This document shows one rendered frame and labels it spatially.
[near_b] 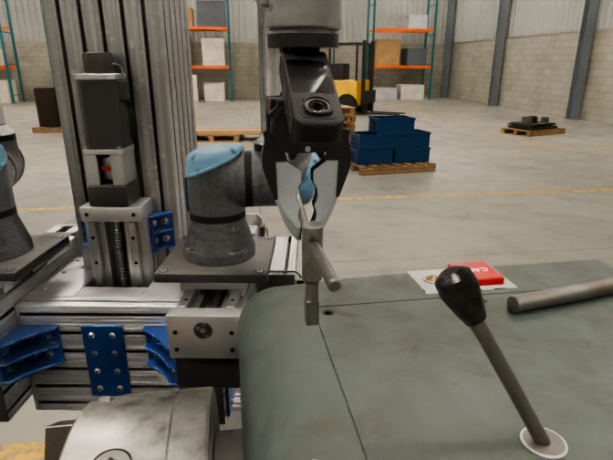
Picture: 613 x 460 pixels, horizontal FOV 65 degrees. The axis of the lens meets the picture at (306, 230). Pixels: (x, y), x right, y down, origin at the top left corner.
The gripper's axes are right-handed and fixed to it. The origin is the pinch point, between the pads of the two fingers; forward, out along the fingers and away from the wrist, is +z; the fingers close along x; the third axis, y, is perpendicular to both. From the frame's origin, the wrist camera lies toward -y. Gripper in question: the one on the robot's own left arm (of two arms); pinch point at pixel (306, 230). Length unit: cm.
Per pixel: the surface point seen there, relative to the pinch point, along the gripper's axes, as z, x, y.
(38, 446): 138, 94, 132
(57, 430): 17.5, 26.5, -6.5
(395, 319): 12.3, -11.0, 0.2
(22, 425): 138, 106, 147
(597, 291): 11.0, -38.7, 0.7
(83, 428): 14.0, 22.4, -11.0
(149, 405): 14.4, 17.0, -8.2
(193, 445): 14.2, 12.4, -14.6
